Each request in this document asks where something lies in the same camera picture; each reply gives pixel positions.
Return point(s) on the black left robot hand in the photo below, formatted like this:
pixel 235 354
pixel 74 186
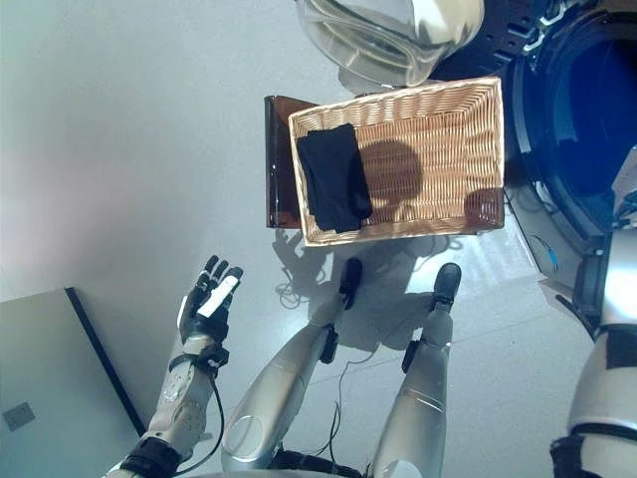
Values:
pixel 204 323

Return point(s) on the black trousers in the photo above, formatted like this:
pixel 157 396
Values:
pixel 336 179

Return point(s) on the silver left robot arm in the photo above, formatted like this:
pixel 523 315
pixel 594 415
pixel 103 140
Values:
pixel 181 403

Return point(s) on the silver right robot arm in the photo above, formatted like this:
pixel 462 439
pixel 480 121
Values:
pixel 612 373

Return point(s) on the grey front-load washing machine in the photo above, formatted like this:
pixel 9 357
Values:
pixel 572 124

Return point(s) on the silver left robot leg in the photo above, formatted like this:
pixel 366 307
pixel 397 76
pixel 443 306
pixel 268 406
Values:
pixel 278 388

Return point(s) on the silver robot leg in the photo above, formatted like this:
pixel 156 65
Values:
pixel 418 398
pixel 278 388

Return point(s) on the black baseboard strip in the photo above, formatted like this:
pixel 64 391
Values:
pixel 107 363

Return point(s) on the brown wooden stool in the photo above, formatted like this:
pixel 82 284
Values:
pixel 276 164

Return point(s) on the robot waist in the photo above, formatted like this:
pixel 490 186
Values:
pixel 318 463

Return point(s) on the silver right robot leg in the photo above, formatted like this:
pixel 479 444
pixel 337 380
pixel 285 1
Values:
pixel 418 398

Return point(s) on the large wicker laundry basket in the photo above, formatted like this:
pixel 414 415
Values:
pixel 438 149

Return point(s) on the round glass washer door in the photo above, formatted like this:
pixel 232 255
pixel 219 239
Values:
pixel 378 30

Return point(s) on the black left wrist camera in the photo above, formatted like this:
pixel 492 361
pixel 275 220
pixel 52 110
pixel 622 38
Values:
pixel 218 357

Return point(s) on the grey wall socket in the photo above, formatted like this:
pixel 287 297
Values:
pixel 19 416

